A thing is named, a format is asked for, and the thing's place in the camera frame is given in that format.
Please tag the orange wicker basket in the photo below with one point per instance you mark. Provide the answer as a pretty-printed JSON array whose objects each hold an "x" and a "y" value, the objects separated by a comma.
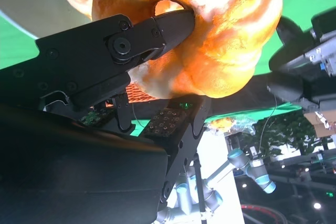
[{"x": 141, "y": 93}]

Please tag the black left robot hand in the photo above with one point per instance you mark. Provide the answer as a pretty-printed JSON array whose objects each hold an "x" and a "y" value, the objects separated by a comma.
[{"x": 288, "y": 77}]

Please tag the cardboard box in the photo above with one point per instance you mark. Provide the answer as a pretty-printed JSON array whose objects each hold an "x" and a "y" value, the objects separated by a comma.
[{"x": 323, "y": 129}]

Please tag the black stand pole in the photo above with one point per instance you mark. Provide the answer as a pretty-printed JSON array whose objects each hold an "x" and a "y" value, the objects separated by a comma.
[{"x": 200, "y": 195}]

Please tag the grey industrial robot arm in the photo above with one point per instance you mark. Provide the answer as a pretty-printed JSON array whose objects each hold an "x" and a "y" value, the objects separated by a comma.
[
  {"x": 262, "y": 179},
  {"x": 183, "y": 195}
]

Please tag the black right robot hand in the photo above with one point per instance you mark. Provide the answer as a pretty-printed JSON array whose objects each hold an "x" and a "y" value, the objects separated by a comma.
[{"x": 78, "y": 169}]

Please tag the clear bag of yellow items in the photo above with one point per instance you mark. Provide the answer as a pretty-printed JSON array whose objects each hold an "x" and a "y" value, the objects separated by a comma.
[{"x": 220, "y": 124}]

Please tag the green leafy plant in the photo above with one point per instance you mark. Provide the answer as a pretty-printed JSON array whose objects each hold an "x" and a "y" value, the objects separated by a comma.
[{"x": 288, "y": 134}]

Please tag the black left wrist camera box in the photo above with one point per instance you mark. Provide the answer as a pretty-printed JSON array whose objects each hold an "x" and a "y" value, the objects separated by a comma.
[{"x": 325, "y": 24}]

